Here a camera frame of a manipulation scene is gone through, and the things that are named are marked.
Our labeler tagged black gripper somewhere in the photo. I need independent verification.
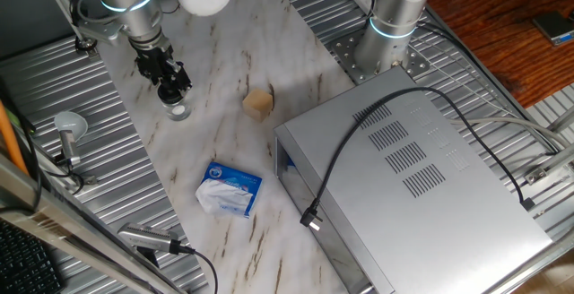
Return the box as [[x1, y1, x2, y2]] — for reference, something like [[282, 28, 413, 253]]
[[134, 45, 194, 96]]

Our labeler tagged clear glass jar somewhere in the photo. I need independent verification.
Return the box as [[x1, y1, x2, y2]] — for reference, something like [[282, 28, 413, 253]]
[[161, 96, 192, 122]]

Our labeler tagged wooden block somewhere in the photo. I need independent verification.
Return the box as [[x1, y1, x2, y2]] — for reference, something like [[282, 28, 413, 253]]
[[241, 88, 274, 123]]

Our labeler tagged blue tissue pack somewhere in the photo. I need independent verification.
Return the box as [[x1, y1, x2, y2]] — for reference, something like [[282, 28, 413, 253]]
[[195, 161, 264, 219]]

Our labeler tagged metal clamp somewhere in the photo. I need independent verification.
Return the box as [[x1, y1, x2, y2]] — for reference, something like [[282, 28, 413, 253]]
[[53, 152, 98, 186]]

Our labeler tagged orange pole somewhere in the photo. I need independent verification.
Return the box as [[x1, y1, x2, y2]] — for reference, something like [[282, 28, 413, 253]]
[[0, 100, 29, 177]]

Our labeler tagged black keyboard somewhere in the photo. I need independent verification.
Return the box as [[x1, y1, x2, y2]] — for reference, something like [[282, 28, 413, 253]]
[[0, 220, 66, 294]]

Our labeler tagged silver metal case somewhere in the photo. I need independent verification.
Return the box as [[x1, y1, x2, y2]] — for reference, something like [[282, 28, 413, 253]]
[[273, 65, 553, 294]]

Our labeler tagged dark flat device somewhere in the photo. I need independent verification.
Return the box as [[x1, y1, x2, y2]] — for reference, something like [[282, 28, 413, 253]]
[[532, 10, 574, 47]]

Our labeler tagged metal camera pole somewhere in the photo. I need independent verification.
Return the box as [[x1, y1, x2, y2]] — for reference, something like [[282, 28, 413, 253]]
[[38, 0, 98, 57]]

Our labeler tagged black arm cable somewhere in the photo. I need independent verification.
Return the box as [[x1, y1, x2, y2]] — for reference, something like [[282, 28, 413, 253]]
[[68, 0, 180, 26]]

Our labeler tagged silver depth camera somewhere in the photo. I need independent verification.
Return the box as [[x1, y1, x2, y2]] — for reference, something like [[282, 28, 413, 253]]
[[117, 222, 180, 255]]

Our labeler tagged black camera cable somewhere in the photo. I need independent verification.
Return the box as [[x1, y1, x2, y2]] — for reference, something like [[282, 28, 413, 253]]
[[169, 238, 220, 294]]

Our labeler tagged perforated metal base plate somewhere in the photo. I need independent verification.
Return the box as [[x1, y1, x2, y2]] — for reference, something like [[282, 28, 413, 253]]
[[330, 27, 431, 85]]

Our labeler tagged aluminium frame bar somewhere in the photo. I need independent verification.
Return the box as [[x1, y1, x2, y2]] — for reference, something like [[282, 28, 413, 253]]
[[0, 152, 187, 294]]

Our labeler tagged black power cord with plug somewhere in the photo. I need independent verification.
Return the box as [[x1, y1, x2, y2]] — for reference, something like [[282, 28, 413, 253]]
[[299, 86, 535, 232]]

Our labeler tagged grey base cable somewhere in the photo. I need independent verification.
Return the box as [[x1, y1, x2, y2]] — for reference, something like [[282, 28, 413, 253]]
[[448, 117, 570, 150]]

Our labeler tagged aluminium corner bracket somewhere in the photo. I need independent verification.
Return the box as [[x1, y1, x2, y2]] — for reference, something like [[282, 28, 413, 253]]
[[523, 105, 574, 186]]

